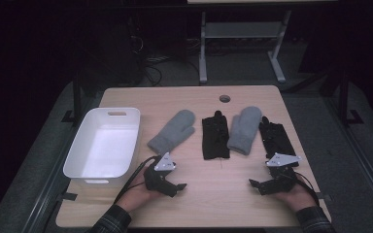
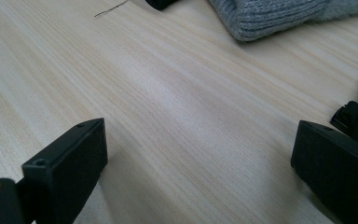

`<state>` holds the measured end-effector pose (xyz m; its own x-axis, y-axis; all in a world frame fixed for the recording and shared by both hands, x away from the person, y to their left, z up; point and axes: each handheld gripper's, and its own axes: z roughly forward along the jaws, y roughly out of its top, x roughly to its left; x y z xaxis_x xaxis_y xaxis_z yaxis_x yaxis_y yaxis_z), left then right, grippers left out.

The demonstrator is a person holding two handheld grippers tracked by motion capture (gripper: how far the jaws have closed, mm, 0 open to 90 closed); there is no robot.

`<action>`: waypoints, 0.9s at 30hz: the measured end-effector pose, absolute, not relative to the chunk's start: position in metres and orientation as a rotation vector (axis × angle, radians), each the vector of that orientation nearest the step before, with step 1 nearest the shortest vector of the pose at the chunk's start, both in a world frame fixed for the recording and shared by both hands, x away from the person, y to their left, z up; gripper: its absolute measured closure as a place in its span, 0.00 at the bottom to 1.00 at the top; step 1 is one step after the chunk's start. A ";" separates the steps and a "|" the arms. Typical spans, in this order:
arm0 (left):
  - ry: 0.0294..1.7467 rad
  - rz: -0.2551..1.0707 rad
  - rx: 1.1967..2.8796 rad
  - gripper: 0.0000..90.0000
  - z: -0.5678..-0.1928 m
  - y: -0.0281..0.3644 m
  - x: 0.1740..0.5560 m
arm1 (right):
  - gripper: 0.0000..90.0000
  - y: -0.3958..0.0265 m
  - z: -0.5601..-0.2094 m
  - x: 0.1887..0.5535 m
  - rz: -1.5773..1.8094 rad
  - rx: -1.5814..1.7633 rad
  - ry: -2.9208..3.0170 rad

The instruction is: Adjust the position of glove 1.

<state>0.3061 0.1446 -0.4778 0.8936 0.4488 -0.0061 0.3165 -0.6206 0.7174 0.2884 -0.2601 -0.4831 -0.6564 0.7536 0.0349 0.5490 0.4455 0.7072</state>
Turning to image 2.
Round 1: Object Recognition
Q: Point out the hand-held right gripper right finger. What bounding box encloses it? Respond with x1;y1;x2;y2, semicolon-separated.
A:
290;119;358;224

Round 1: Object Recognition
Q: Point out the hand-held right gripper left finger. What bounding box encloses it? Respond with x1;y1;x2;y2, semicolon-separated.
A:
21;118;109;224

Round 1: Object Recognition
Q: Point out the grey knit mitten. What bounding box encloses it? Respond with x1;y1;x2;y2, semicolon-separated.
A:
208;0;358;43

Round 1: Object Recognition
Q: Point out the dark loose thread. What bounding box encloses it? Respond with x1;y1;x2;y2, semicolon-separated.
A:
93;0;129;19

